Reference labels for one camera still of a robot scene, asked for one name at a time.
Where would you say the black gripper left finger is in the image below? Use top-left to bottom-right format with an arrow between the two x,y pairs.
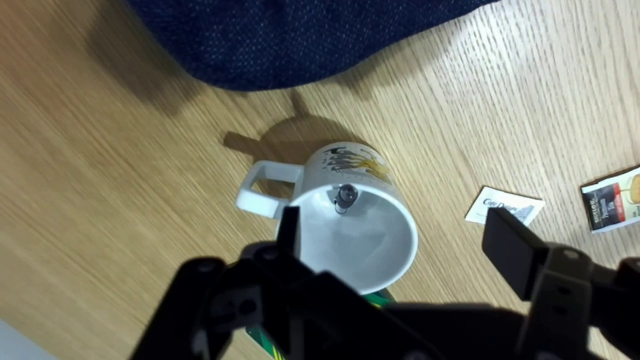
129,204 -> 428,360

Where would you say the small dark printed packet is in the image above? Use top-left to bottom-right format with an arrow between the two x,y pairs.
579,164 -> 640,236

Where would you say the small white card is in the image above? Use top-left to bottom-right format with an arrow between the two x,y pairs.
462,184 -> 547,227

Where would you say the green marker box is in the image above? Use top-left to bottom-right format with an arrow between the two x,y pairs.
245,288 -> 397,360

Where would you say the white printed mug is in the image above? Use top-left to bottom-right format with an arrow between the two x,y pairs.
234,140 -> 422,298

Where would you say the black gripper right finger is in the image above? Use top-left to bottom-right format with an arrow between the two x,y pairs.
480,204 -> 640,360

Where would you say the blue cloth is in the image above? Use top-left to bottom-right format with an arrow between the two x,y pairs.
124,0 -> 500,93

